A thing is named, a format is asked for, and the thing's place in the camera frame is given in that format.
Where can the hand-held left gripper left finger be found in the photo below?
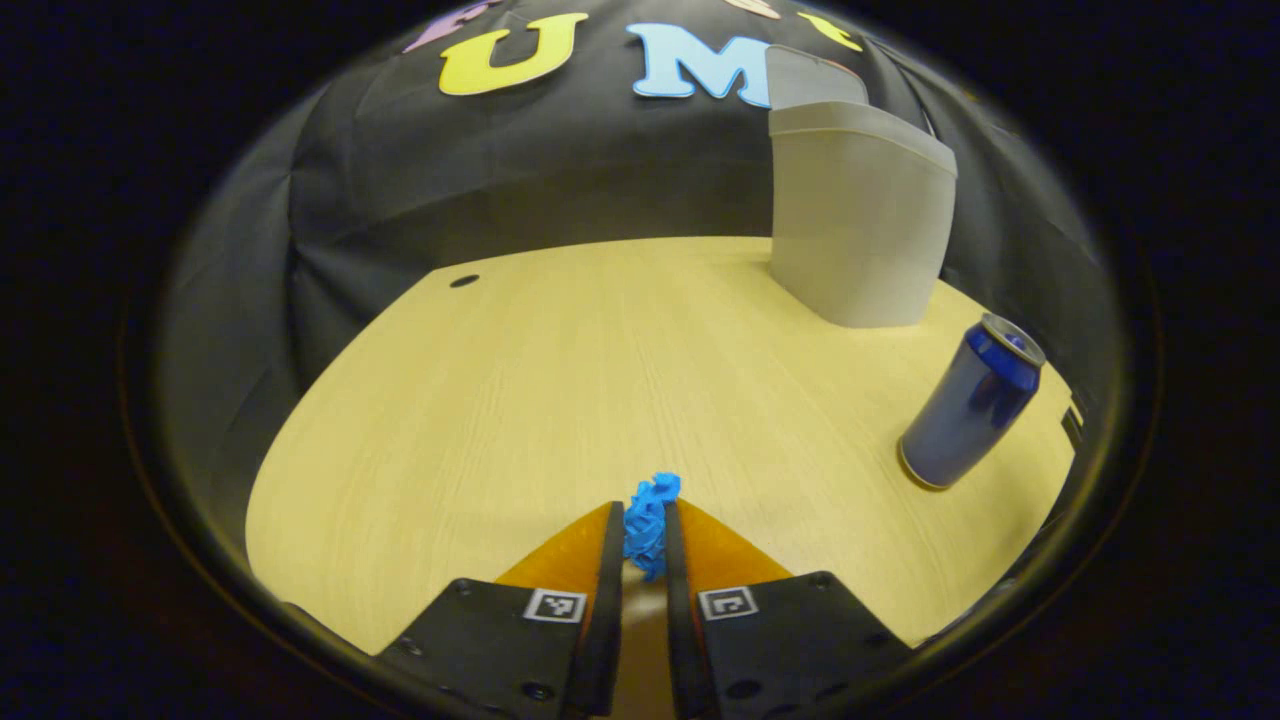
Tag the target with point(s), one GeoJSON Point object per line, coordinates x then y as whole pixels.
{"type": "Point", "coordinates": [605, 620]}

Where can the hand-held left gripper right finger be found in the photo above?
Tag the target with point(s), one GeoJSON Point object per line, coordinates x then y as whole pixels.
{"type": "Point", "coordinates": [682, 620]}

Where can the blue paper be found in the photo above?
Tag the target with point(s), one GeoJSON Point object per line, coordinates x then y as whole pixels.
{"type": "Point", "coordinates": [650, 520]}

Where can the blue pop can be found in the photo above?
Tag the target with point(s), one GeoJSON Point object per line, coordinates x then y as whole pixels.
{"type": "Point", "coordinates": [965, 410]}

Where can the white desktop garbage bin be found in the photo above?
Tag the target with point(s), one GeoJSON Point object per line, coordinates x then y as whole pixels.
{"type": "Point", "coordinates": [860, 230]}

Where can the wooden desktop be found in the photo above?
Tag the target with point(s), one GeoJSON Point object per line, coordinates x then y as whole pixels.
{"type": "Point", "coordinates": [560, 380]}

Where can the black backdrop cloth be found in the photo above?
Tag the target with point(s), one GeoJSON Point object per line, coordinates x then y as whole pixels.
{"type": "Point", "coordinates": [560, 170]}

